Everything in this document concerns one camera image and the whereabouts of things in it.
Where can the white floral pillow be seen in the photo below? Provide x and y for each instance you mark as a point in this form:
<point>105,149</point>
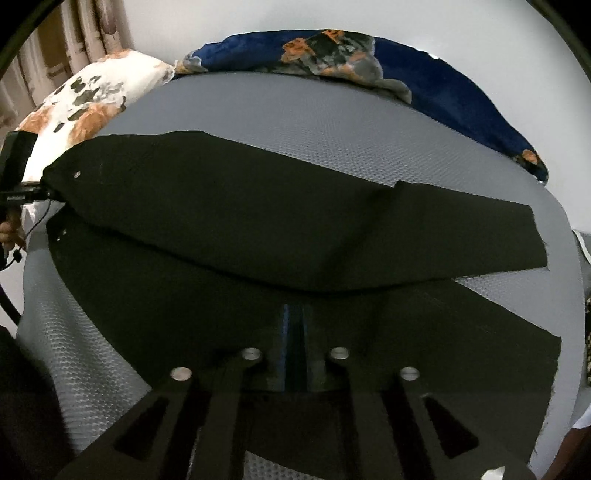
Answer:
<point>84,104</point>

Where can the left hand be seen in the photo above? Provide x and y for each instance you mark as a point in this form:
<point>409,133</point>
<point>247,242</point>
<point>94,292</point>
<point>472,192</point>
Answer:
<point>11,232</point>

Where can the blue floral fleece blanket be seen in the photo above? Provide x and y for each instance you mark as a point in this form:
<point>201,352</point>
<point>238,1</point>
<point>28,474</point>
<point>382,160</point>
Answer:
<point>429,85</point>

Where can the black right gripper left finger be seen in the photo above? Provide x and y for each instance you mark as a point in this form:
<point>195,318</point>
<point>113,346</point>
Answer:
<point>187,429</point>

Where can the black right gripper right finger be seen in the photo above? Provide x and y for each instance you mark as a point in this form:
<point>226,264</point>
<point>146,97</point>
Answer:
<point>389,430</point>

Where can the black pants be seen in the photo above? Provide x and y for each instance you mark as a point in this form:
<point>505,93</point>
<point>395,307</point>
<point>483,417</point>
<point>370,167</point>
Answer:
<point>185,249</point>

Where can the beige curtain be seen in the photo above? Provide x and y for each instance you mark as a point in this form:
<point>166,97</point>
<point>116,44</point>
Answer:
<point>73,35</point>

